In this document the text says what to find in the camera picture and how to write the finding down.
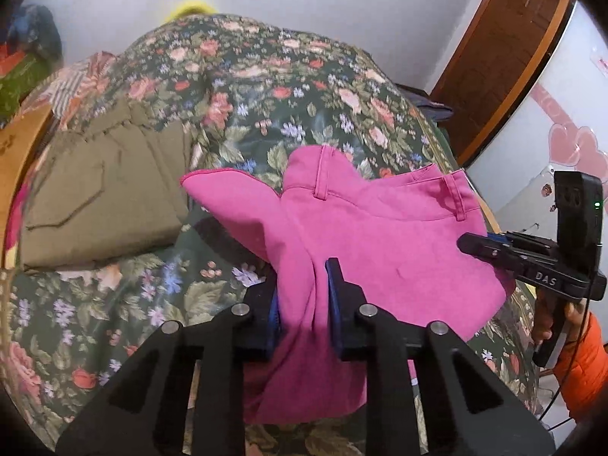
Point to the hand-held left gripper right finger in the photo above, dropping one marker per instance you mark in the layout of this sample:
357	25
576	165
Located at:
333	305

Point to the wooden wardrobe with heart stickers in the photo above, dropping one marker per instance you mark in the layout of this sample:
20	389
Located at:
546	128

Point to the grey backpack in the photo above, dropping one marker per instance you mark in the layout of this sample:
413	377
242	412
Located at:
430	104

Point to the wooden lap table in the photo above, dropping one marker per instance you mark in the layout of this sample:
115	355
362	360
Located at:
19	152

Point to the person's right hand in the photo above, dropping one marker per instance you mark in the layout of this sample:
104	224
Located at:
541	318

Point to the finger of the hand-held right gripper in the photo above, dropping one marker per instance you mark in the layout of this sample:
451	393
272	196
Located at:
484	247

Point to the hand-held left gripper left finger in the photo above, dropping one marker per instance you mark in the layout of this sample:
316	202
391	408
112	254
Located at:
272	319

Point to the person's right forearm orange sleeve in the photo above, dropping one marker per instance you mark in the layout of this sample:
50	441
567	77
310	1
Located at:
586	365

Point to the pile of blue clothes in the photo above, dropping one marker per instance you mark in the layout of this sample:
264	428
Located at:
33	28

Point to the green fabric bag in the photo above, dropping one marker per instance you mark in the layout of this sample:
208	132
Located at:
19	80

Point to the olive green pants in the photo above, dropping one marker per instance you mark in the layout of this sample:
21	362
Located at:
104	199

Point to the striped patterned blanket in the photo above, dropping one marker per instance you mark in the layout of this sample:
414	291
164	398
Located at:
76	85

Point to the floral bedspread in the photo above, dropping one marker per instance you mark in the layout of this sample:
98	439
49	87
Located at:
266	80

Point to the pink pants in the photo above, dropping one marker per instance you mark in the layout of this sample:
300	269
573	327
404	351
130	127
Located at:
380	228

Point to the brown wooden door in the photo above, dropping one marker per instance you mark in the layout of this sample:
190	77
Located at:
503	33

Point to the yellow foam tube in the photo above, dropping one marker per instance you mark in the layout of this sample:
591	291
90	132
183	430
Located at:
190	9

